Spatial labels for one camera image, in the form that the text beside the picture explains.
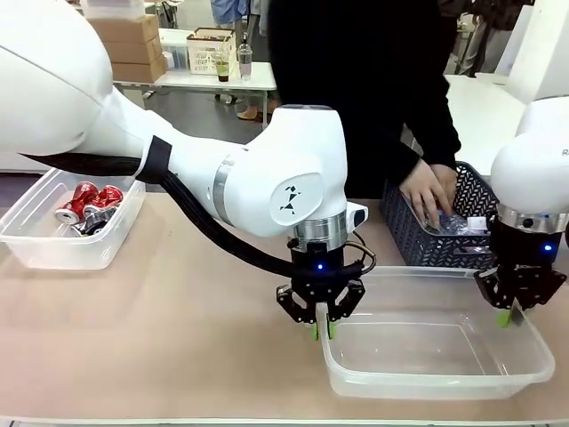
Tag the small clear plastic tub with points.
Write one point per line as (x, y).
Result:
(40, 249)

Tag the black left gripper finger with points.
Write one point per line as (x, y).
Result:
(351, 300)
(293, 307)

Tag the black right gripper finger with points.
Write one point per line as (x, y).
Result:
(549, 289)
(489, 289)

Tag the person's left forearm black sleeve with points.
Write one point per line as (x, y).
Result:
(440, 142)

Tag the grey plastic mesh basket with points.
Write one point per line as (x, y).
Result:
(404, 227)

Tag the brown cardboard box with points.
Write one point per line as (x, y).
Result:
(133, 51)
(138, 71)
(126, 29)

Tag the white partition panel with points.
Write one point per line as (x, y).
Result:
(542, 49)

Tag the white folding table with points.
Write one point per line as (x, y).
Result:
(200, 80)

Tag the person in black sweater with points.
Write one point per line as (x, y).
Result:
(355, 89)

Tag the bottle on background table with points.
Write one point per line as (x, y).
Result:
(244, 64)

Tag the crushed red can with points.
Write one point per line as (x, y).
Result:
(77, 200)
(106, 198)

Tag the person's left hand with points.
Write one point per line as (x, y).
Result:
(429, 189)

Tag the crushed clear plastic bottle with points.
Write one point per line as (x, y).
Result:
(453, 229)

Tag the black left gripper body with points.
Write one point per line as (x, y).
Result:
(318, 276)

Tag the crushed black silver can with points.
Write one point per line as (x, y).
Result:
(91, 224)

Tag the bystander in dark clothes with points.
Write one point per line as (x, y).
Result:
(498, 26)

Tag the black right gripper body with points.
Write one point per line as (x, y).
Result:
(524, 262)

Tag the white side table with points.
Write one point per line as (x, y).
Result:
(484, 111)

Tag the plastic cup with green drink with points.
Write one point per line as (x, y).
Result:
(223, 71)

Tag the bystander in blue clothes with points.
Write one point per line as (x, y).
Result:
(235, 11)

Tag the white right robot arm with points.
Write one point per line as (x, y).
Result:
(529, 169)

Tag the clear box with blue contents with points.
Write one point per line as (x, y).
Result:
(175, 55)

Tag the large clear plastic tub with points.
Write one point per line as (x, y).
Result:
(422, 356)

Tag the clear plastic storage box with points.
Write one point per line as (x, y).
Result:
(113, 8)

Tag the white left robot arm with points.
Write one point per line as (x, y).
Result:
(133, 133)

